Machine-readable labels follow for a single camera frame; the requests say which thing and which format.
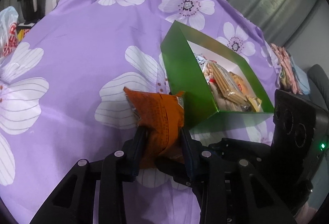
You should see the orange snack packet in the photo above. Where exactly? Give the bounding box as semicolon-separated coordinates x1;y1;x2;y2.
124;87;185;169

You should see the yellow orange cracker packet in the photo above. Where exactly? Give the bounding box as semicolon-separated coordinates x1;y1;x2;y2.
229;72;250;95

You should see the clear long biscuit packet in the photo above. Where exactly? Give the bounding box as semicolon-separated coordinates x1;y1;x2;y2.
209;62;247;106

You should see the gold black snack packet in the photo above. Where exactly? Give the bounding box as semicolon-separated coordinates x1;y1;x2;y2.
247;96;262;113

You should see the pile of folded clothes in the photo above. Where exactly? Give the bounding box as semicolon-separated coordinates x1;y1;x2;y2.
270;44;311;95

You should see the grey sofa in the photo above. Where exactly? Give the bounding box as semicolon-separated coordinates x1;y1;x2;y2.
307;64;329;110

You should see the purple floral tablecloth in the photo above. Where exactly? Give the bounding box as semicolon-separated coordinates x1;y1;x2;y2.
1;0;280;223

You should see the peanut snack packet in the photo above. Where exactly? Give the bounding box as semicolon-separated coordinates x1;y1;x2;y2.
201;61;216;83

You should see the green cardboard box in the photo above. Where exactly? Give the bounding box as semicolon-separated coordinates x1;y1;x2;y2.
161;21;274;132

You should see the blue white snack packet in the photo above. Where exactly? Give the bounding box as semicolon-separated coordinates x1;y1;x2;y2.
194;54;207;66

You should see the white plastic bag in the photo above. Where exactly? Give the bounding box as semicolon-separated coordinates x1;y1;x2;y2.
0;6;18;59

